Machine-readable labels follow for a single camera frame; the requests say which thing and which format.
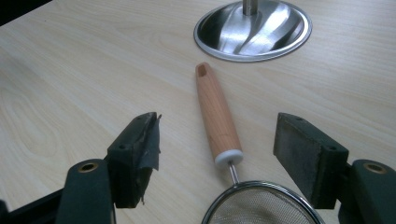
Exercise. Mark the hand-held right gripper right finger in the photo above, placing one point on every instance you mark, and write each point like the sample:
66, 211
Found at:
314, 161

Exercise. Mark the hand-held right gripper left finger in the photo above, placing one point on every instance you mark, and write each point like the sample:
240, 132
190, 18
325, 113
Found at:
130, 161

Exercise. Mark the round steel stand base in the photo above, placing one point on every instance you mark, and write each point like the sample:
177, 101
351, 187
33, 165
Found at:
252, 31

